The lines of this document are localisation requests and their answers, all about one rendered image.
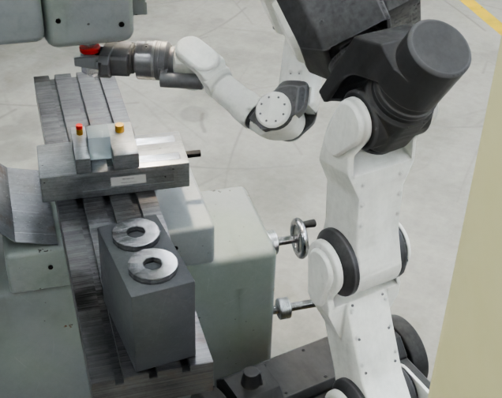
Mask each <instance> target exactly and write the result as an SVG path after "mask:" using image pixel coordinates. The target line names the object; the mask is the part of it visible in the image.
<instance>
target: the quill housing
mask: <svg viewBox="0 0 502 398"><path fill-rule="evenodd" d="M41 5H42V12H43V26H44V36H45V39H46V41H47V42H48V43H49V44H50V45H51V46H53V47H70V46H78V45H87V44H96V43H112V42H120V41H125V40H127V39H129V38H130V37H131V36H132V34H133V0H41Z"/></svg>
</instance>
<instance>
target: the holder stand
mask: <svg viewBox="0 0 502 398"><path fill-rule="evenodd" d="M97 231H98V240H99V257H100V266H101V275H102V285H103V300H104V302H105V304H106V306H107V309H108V311H109V313H110V315H111V318H112V320H113V322H114V324H115V327H116V329H117V330H118V334H119V336H120V337H121V339H122V342H123V344H124V346H125V349H126V351H127V353H128V356H129V358H130V360H131V363H132V364H133V367H134V369H135V371H136V372H140V371H142V370H147V369H151V368H153V367H157V366H162V365H164V364H168V363H170V362H175V361H178V360H181V359H186V358H189V357H192V356H194V355H196V323H195V280H194V279H193V277H192V276H191V274H190V272H189V270H188V269H187V267H186V266H185V263H184V261H183V260H182V258H181V257H180V255H179V253H178V251H177V250H176V248H175V246H174V244H173V242H172V241H171V240H170V237H169V236H168V234H167V233H166V231H165V229H164V227H163V225H162V224H161V223H160V221H159V218H158V217H157V215H151V216H145V217H141V218H132V219H127V220H123V221H121V222H120V223H113V224H109V225H106V226H102V227H98V229H97Z"/></svg>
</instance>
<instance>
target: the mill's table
mask: <svg viewBox="0 0 502 398"><path fill-rule="evenodd" d="M76 74H77V76H76V77H71V73H63V74H55V75H54V79H50V78H49V76H48V75H46V76H39V77H33V78H34V85H35V91H36V102H37V107H38V112H39V119H40V124H41V128H42V133H43V140H44V144H45V145H48V144H56V143H64V142H72V141H71V133H70V128H71V127H76V124H77V123H81V124H82V125H83V126H84V128H85V127H86V126H94V125H102V124H111V123H117V122H130V120H129V116H128V113H127V110H126V106H125V104H124V101H123V98H122V95H121V93H120V90H119V87H118V83H117V81H116V78H115V76H112V77H111V78H105V77H100V76H99V74H97V76H96V77H88V76H87V74H84V73H82V72H78V73H76ZM85 132H86V128H85ZM55 204H56V209H57V214H58V222H59V226H60V230H61V235H62V243H63V247H64V251H65V256H66V264H67V269H68V273H69V281H70V286H71V290H72V294H73V302H74V307H75V311H76V315H77V323H78V328H79V333H80V337H81V345H82V349H83V354H84V362H85V366H86V370H87V375H88V383H89V388H90V392H91V397H92V398H178V397H182V396H189V395H193V394H198V393H203V392H210V391H212V390H213V360H212V357H211V354H210V351H209V349H208V345H207V342H206V339H205V337H204V334H203V331H202V328H201V326H200V322H199V319H198V316H197V312H196V311H195V323H196V355H194V356H192V357H189V358H186V359H181V360H178V361H175V362H170V363H168V364H164V365H162V366H157V367H153V368H151V369H147V370H142V371H140V372H136V371H135V369H134V367H133V364H132V363H131V360H130V358H129V356H128V353H127V351H126V349H125V346H124V344H123V342H122V339H121V337H120V336H119V334H118V330H117V329H116V327H115V324H114V322H113V320H112V318H111V315H110V313H109V311H108V309H107V306H106V304H105V302H104V300H103V285H102V275H101V266H100V257H99V240H98V231H97V229H98V227H102V226H106V225H109V224H113V223H120V222H121V221H123V220H127V219H132V218H141V217H145V216H151V215H157V217H158V218H159V221H160V223H161V224H162V225H163V227H164V229H165V231H166V233H167V234H168V236H169V237H170V235H169V232H168V230H167V225H166V223H165V220H164V218H163V214H162V212H161V209H160V207H159V202H158V200H157V197H156V195H155V191H154V190H149V191H142V192H135V193H121V194H114V195H106V196H99V197H86V198H79V199H72V200H64V201H56V202H55Z"/></svg>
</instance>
